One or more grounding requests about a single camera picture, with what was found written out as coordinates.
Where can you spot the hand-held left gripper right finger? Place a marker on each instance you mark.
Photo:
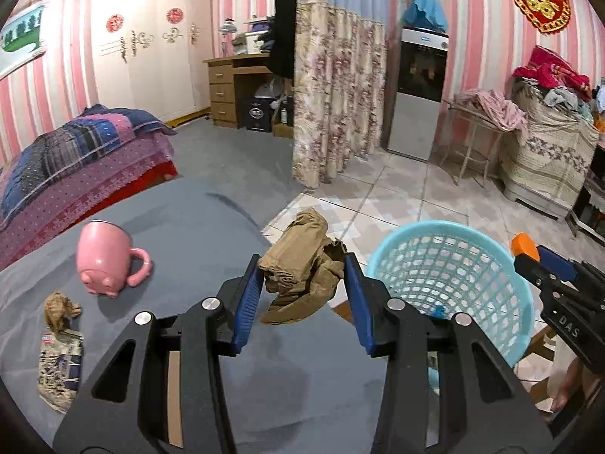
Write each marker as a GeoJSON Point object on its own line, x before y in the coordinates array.
{"type": "Point", "coordinates": [360, 305]}

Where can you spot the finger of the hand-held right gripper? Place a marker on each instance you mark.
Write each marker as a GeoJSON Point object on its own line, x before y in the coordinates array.
{"type": "Point", "coordinates": [555, 265]}

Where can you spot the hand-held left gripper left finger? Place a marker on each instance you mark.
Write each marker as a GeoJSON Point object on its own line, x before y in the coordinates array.
{"type": "Point", "coordinates": [248, 302]}

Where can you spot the olive cloth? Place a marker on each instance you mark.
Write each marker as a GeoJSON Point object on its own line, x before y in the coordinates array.
{"type": "Point", "coordinates": [302, 269]}

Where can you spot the light blue plastic basket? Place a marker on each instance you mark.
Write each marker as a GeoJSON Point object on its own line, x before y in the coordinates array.
{"type": "Point", "coordinates": [449, 274]}

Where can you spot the person's right hand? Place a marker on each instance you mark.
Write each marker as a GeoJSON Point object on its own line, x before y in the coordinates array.
{"type": "Point", "coordinates": [569, 383]}

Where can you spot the wooden chair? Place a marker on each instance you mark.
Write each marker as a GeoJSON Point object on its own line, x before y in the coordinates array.
{"type": "Point", "coordinates": [541, 343]}

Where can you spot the dark low cabinet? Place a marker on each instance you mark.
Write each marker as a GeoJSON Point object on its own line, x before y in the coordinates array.
{"type": "Point", "coordinates": [591, 184]}

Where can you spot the cabinet with floral cover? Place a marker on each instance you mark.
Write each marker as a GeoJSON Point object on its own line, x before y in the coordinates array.
{"type": "Point", "coordinates": [548, 156]}

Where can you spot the metal rack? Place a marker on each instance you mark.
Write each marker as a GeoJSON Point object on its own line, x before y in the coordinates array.
{"type": "Point", "coordinates": [472, 146]}

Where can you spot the pink pig mug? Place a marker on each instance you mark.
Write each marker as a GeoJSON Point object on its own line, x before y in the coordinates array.
{"type": "Point", "coordinates": [108, 262]}

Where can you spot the pink cloth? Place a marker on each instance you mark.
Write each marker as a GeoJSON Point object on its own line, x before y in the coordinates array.
{"type": "Point", "coordinates": [491, 106]}

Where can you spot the black box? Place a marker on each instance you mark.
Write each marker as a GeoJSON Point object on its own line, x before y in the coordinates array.
{"type": "Point", "coordinates": [256, 113]}

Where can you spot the pile of clothes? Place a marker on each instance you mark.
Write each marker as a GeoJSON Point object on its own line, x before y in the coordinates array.
{"type": "Point", "coordinates": [548, 71]}

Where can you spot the bed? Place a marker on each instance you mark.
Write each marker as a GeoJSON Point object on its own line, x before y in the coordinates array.
{"type": "Point", "coordinates": [71, 198]}

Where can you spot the floral curtain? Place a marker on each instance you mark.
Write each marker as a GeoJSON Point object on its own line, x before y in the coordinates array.
{"type": "Point", "coordinates": [335, 99]}

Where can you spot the water dispenser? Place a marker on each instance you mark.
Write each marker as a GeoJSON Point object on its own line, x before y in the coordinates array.
{"type": "Point", "coordinates": [416, 99]}

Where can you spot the white plastic bag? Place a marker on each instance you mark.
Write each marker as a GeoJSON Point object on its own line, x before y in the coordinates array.
{"type": "Point", "coordinates": [269, 90]}

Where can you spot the wooden desk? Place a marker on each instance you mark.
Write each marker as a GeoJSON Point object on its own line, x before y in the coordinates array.
{"type": "Point", "coordinates": [222, 90]}

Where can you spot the striped purple blue quilt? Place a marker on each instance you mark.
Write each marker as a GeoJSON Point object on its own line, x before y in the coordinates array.
{"type": "Point", "coordinates": [71, 151]}

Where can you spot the white wardrobe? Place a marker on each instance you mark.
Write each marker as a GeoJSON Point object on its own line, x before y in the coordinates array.
{"type": "Point", "coordinates": [151, 66]}

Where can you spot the white box on desk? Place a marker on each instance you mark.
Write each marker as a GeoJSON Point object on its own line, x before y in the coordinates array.
{"type": "Point", "coordinates": [248, 43]}

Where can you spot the black coat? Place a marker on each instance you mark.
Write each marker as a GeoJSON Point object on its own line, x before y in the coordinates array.
{"type": "Point", "coordinates": [283, 33]}

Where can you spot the blue cloth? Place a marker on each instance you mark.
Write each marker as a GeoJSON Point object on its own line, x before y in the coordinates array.
{"type": "Point", "coordinates": [425, 14]}

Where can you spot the large landscape wall poster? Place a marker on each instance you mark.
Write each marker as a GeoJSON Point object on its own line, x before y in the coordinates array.
{"type": "Point", "coordinates": [19, 40]}

